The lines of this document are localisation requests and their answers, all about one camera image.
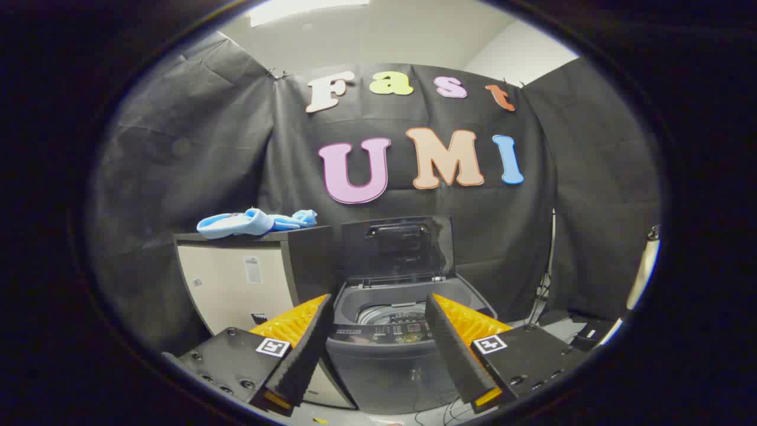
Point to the black backdrop cloth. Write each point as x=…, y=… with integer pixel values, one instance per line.
x=485, y=231

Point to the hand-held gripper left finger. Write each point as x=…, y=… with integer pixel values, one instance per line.
x=304, y=349

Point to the dark grey beige cabinet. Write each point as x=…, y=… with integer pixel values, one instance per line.
x=236, y=284

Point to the light blue garment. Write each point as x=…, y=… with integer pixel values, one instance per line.
x=248, y=223

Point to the grey washing machine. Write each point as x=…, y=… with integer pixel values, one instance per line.
x=384, y=373

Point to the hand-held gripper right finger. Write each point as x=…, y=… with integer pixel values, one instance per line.
x=452, y=349

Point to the thin metal stand pole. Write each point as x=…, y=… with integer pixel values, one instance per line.
x=552, y=236

